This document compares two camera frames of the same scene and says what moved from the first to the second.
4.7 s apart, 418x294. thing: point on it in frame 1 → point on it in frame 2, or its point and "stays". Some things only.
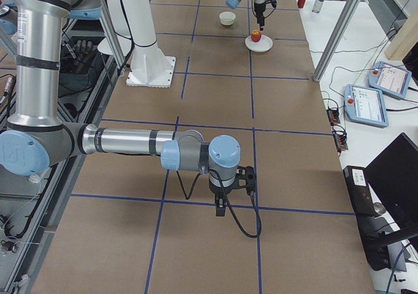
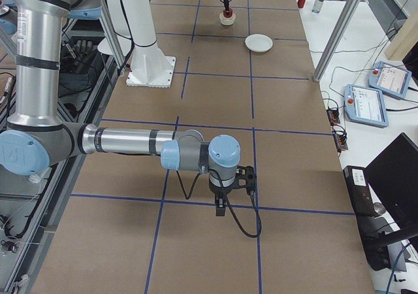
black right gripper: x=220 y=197 stays
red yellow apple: x=256 y=35 → x=229 y=14
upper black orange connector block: x=333 y=115 stays
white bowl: x=226 y=17 stays
